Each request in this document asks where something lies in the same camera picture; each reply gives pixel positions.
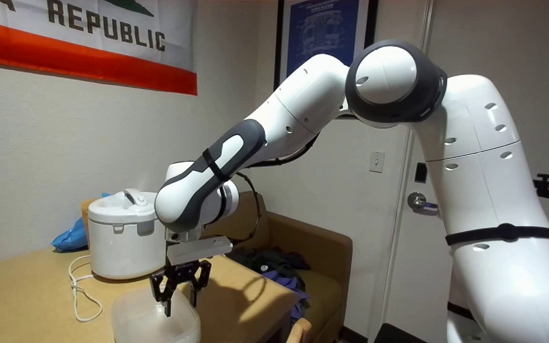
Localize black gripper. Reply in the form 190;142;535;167
148;258;213;319

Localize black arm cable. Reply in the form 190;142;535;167
234;132;321;249

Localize white wall light switch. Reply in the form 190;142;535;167
367;149;386;176

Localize white rice cooker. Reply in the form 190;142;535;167
85;188;178;283

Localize white door with lever handle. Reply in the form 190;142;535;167
384;0;549;343

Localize framed blue poster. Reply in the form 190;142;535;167
272;0;379;92

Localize dark cloth garment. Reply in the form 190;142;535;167
226;247;312;277

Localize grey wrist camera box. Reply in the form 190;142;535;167
165;237;234;268

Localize silver door lever handle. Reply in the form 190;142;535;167
405;191;441;218

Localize purple cloth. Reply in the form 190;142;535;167
260;268;312;321

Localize white power cord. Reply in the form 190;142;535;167
64;254;106;325

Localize brown sofa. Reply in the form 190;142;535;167
201;189;354;343

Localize California Republic flag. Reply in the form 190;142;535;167
0;0;197;98

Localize wooden chair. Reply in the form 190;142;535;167
283;317;314;343

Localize blue cloth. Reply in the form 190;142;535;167
49;193;93;254

